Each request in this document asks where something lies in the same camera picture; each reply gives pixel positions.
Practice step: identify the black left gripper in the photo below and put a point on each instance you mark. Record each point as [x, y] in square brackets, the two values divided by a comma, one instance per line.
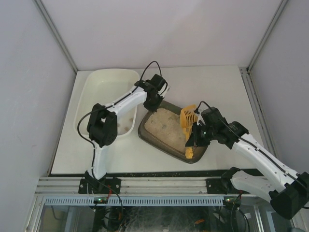
[151, 103]

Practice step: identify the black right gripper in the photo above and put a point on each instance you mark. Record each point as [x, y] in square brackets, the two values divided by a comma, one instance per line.
[195, 133]

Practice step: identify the yellow litter scoop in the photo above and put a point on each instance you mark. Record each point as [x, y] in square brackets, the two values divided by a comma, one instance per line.
[187, 118]

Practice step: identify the dark brown litter box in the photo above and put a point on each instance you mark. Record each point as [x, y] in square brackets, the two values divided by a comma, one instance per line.
[161, 129]

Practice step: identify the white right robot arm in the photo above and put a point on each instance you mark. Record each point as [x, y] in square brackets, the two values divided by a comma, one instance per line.
[283, 187]

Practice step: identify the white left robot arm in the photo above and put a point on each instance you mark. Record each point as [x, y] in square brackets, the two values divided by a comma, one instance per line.
[102, 126]

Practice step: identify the white plastic bin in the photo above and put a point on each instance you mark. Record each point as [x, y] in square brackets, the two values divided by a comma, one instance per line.
[103, 87]

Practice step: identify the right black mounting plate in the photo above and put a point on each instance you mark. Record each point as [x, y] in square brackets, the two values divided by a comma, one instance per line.
[219, 186]

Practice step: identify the black mounting plate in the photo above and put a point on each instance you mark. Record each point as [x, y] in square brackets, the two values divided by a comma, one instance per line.
[219, 186]
[109, 185]

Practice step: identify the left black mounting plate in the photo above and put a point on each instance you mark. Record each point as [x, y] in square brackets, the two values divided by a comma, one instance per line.
[109, 185]

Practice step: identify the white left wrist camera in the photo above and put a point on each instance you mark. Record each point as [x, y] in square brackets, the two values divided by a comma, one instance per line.
[166, 89]

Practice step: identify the right side aluminium rail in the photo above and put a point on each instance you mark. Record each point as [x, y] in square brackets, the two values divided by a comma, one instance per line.
[257, 110]

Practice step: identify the grey slotted cable duct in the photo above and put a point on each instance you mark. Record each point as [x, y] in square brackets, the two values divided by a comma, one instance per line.
[137, 201]

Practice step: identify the right aluminium frame post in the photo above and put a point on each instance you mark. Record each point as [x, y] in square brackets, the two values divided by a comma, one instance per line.
[276, 17]

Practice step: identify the aluminium frame post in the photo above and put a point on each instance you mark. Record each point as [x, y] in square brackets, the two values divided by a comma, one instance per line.
[276, 17]
[55, 33]

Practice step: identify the left aluminium frame post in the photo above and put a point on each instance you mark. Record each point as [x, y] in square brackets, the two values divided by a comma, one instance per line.
[55, 33]

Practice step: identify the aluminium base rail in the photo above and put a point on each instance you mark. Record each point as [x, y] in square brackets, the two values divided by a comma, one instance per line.
[130, 186]

